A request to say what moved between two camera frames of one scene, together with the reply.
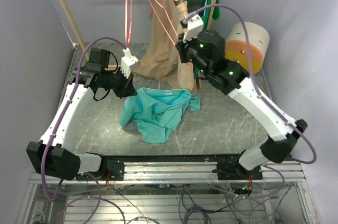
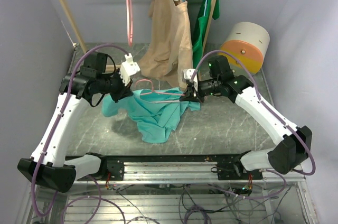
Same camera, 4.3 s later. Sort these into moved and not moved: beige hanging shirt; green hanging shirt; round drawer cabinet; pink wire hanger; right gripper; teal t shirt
Moved: right gripper; pink wire hanger; teal t shirt
Not moved: round drawer cabinet; green hanging shirt; beige hanging shirt
